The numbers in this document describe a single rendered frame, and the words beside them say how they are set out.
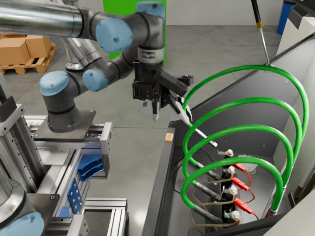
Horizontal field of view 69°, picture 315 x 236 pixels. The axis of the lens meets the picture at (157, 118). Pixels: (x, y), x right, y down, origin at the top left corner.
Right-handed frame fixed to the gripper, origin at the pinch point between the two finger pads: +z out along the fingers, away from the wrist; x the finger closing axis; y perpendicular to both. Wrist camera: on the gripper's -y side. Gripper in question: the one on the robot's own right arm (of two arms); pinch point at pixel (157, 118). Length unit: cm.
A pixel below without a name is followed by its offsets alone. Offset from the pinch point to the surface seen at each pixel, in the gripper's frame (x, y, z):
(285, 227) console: 37.7, -29.3, -6.8
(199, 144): 17.0, -14.1, -5.1
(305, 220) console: 39, -30, -12
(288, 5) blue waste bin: -584, -206, 45
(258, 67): -0.7, -27.6, -20.3
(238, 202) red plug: 18.2, -27.6, 13.8
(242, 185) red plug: 11.7, -29.5, 13.8
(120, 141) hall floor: -120, 63, 121
